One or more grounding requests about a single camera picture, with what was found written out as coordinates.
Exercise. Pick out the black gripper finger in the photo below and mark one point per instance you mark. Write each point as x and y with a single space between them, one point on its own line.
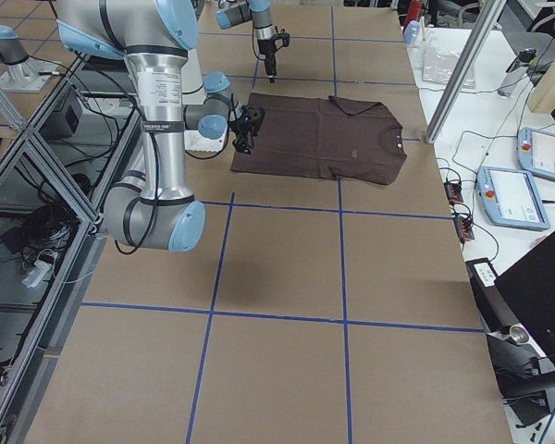
271 77
242 147

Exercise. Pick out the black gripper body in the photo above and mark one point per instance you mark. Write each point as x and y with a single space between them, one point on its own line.
241 126
265 49

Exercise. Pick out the dark brown t-shirt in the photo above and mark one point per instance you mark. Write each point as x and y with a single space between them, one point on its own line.
328 138

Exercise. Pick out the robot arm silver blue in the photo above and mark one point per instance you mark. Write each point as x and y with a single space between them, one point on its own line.
152 205
234 13

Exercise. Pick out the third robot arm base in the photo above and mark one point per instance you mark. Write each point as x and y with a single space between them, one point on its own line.
23 74

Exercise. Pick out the clear plastic bag sheet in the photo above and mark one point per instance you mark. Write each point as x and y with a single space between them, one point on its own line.
438 64

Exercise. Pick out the teach pendant near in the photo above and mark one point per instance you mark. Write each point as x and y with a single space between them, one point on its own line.
510 198

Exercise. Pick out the teach pendant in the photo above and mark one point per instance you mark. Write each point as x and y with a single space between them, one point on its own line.
536 152
510 198

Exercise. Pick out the teach pendant far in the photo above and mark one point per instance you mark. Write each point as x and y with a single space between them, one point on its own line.
536 152

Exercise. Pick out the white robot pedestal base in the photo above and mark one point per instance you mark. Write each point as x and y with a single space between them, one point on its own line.
192 90

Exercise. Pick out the aluminium frame rail structure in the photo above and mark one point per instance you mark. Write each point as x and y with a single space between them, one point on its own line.
64 138

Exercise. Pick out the aluminium frame post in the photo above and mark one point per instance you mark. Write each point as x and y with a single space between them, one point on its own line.
489 15

